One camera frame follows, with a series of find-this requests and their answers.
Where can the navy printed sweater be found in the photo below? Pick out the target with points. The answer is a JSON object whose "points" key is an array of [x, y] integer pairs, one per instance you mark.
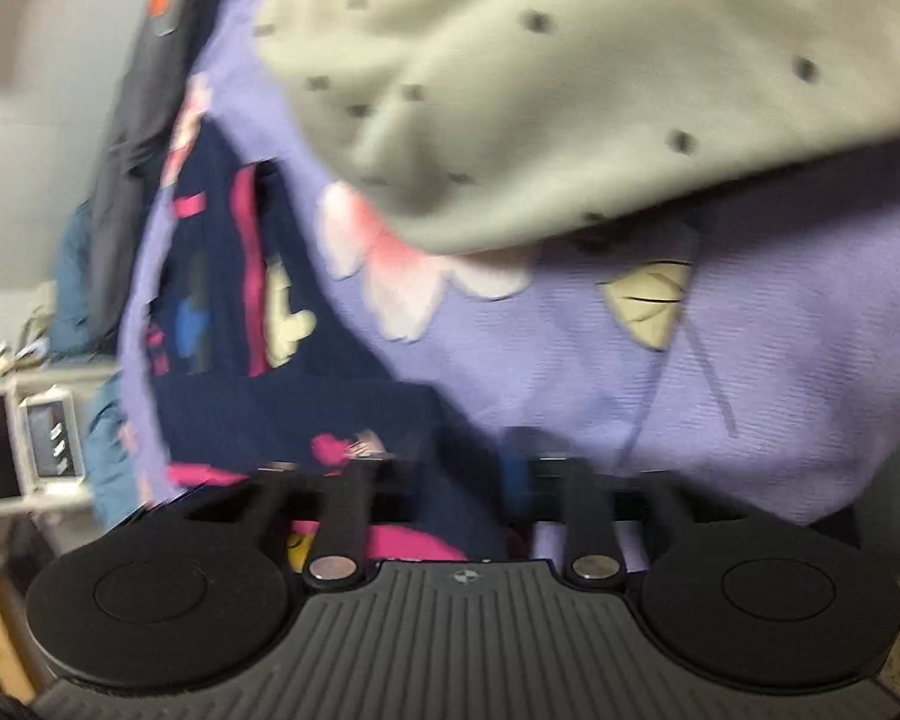
{"points": [[217, 405]]}

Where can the teal bedsheet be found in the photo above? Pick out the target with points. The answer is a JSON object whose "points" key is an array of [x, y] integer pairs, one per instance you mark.
{"points": [[71, 292]]}

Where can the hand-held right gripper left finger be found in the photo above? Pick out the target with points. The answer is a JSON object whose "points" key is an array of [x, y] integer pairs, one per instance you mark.
{"points": [[345, 517]]}

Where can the grey-green dotted garment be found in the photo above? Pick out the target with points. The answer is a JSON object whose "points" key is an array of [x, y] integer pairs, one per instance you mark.
{"points": [[570, 90]]}

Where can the purple floral blanket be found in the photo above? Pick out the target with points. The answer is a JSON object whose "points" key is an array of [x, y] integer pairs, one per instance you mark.
{"points": [[757, 390]]}

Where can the white framed device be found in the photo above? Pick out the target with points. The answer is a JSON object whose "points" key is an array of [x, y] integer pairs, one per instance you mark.
{"points": [[49, 439]]}

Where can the grey garment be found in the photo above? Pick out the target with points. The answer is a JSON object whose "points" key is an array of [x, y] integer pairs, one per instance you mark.
{"points": [[131, 135]]}

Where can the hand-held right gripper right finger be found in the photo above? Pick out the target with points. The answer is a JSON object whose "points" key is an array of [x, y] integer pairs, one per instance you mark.
{"points": [[589, 514]]}

